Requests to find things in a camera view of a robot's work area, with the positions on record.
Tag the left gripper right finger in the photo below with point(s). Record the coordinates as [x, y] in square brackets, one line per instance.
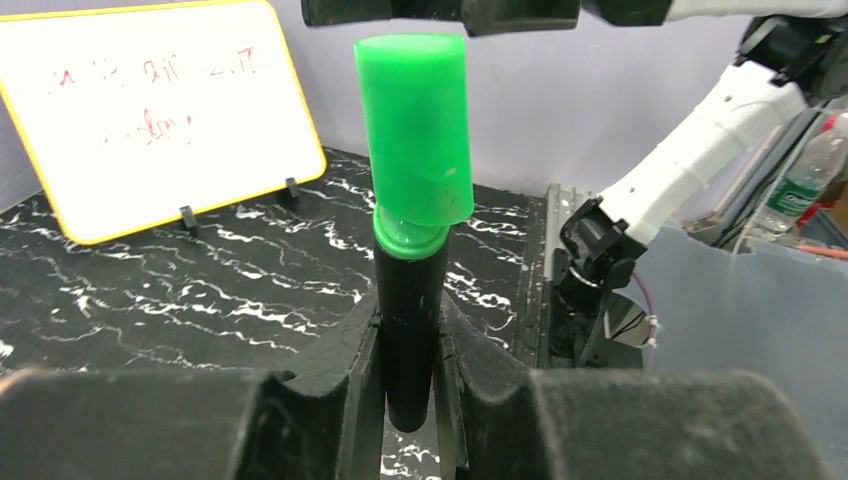
[498, 418]

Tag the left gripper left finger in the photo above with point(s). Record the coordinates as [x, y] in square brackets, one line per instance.
[317, 415]

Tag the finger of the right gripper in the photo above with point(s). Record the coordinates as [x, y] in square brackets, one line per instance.
[320, 13]
[493, 17]

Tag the green highlighter cap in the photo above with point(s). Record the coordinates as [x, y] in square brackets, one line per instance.
[413, 90]

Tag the green black highlighter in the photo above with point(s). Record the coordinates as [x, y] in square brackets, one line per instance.
[411, 263]

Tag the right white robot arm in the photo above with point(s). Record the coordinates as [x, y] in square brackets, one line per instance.
[792, 56]

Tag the yellow framed whiteboard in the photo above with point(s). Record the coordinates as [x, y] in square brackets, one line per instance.
[134, 116]

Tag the plastic water bottle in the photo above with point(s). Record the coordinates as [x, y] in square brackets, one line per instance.
[821, 161]

